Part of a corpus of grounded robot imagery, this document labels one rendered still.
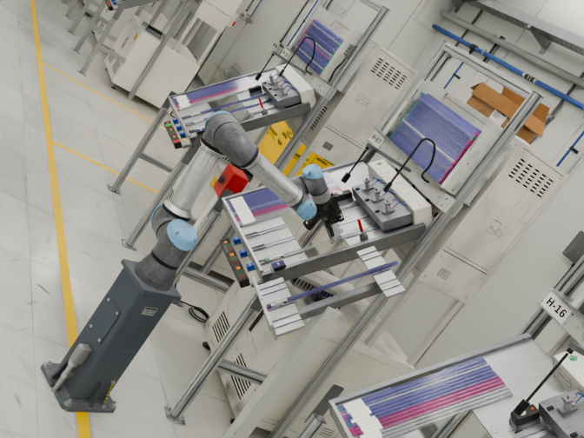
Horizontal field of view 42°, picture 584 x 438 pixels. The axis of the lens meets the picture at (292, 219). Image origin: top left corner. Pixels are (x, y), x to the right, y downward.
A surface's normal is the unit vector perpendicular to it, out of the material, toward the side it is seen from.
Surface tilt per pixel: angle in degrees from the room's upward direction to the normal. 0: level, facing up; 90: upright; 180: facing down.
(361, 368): 90
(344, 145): 90
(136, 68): 90
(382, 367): 90
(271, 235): 45
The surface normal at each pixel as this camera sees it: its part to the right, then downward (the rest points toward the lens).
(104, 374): 0.55, 0.57
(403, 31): 0.31, 0.46
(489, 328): -0.77, -0.40
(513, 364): -0.14, -0.85
